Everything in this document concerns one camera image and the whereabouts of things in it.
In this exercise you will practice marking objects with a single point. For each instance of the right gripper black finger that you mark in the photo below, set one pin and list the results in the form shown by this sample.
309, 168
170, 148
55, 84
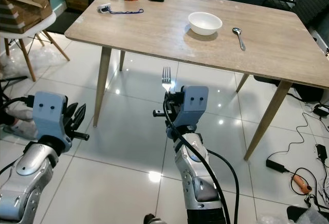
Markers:
174, 101
166, 100

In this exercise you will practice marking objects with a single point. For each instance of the wooden table leg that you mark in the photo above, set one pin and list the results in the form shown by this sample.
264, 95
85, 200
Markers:
242, 82
267, 121
103, 85
123, 59

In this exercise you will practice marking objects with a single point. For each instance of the black bag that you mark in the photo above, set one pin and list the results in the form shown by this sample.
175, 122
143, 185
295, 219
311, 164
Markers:
295, 90

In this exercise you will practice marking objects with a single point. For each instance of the silver metal fork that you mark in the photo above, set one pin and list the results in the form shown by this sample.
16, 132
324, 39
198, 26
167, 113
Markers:
166, 78

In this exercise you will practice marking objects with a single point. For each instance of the black power adapter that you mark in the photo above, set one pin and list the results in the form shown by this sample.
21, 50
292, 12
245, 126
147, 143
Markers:
276, 164

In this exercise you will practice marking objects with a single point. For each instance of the white ceramic bowl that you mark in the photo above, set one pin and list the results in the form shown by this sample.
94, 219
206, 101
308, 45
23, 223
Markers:
205, 22

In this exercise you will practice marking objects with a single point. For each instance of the silver metal spoon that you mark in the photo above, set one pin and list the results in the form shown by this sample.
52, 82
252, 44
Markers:
236, 31

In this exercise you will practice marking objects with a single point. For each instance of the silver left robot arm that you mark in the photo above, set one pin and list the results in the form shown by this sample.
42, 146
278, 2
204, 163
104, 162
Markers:
25, 183

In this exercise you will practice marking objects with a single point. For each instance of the large taped cardboard box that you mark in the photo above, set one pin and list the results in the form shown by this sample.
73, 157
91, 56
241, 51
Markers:
25, 9

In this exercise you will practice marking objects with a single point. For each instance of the white chair with wooden legs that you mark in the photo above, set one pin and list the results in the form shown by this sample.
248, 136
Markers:
38, 29

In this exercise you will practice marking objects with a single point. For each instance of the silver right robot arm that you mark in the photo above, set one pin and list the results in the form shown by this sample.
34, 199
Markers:
198, 178

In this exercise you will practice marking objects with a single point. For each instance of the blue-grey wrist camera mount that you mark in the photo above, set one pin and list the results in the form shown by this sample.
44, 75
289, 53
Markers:
193, 103
50, 113

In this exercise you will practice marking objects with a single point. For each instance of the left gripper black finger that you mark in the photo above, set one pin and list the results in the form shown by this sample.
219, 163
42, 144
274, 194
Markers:
72, 113
80, 117

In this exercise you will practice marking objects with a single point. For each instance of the grey slipper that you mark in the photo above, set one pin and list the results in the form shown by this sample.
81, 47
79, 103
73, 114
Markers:
19, 118

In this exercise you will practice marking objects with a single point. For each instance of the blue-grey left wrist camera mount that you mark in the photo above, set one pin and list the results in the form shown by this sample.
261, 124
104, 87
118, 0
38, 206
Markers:
50, 113

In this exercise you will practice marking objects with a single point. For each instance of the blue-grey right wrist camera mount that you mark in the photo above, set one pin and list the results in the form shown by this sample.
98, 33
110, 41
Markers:
193, 103

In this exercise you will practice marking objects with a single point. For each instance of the small white badge device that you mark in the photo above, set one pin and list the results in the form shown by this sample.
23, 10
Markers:
105, 8

